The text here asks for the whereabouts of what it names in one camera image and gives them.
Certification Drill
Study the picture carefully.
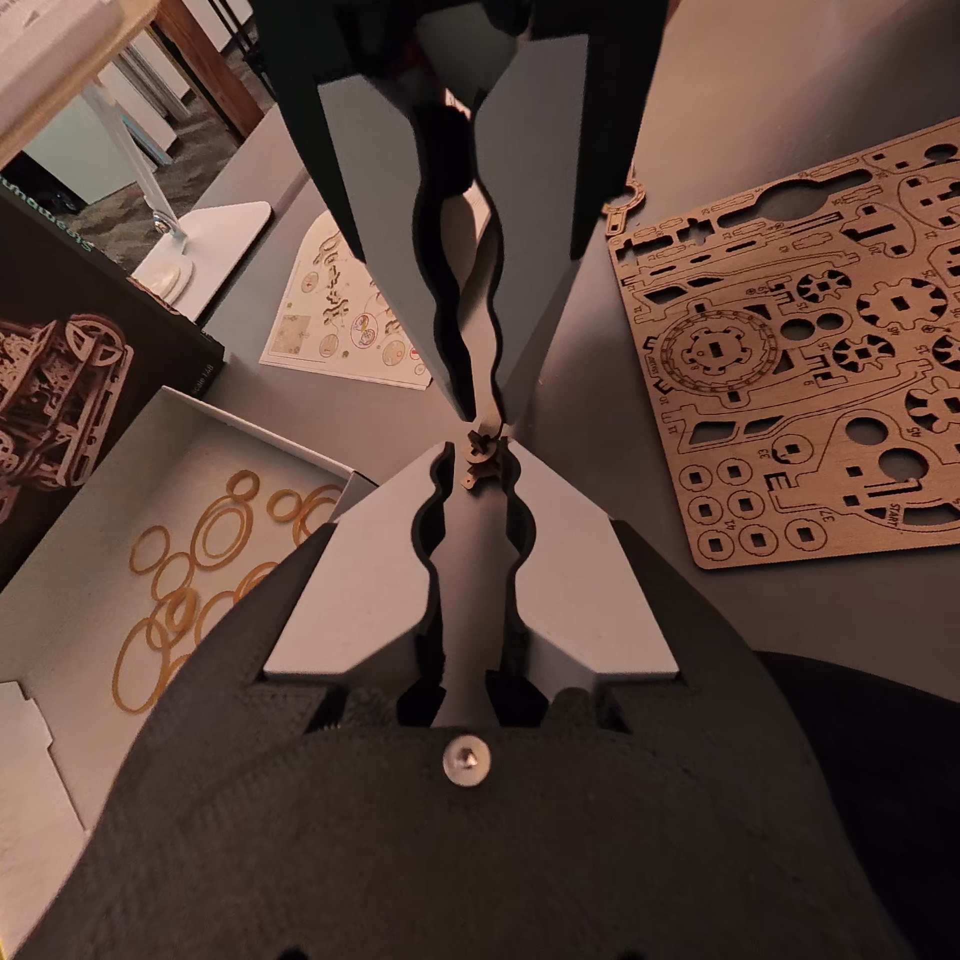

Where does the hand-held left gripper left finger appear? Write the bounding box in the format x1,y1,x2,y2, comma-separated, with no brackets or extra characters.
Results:
264,444,455,727

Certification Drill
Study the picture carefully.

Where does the pile of rubber bands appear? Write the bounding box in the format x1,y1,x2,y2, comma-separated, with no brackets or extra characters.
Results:
112,468,346,714

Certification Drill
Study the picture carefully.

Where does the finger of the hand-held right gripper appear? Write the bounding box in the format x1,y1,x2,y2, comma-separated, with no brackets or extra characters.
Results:
474,33,590,440
318,73,477,421

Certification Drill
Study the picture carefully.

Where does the black quilted cushion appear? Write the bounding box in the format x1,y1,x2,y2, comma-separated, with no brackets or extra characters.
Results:
757,651,960,960

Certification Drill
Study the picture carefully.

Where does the black cardboard box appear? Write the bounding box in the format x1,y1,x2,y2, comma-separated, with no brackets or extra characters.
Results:
0,176,226,594

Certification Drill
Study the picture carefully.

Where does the clear stand post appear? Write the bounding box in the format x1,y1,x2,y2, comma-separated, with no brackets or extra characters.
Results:
78,82,189,241

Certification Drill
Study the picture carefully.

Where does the white low cabinet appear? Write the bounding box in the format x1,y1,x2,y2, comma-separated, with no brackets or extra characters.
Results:
22,56,192,205

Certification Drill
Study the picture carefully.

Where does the laser-cut wooden parts sheet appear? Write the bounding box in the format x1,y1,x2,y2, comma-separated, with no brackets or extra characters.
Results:
607,116,960,571

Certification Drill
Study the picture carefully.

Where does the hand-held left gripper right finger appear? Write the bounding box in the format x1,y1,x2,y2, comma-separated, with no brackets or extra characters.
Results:
486,444,680,725

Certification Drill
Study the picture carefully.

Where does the wooden easel stand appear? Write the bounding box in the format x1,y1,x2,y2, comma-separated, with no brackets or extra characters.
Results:
0,0,265,170

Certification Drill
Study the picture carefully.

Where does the wooden ring lever part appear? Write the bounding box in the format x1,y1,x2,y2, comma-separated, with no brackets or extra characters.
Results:
603,168,648,237

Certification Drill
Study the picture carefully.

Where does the small wooden gear assembly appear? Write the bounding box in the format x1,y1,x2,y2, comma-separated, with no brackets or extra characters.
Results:
461,420,519,496

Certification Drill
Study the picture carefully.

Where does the white stand base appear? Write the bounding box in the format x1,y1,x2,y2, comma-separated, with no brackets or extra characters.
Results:
131,201,273,324

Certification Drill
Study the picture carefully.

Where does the white cardboard box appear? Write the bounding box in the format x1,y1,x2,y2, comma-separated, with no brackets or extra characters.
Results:
0,386,376,960

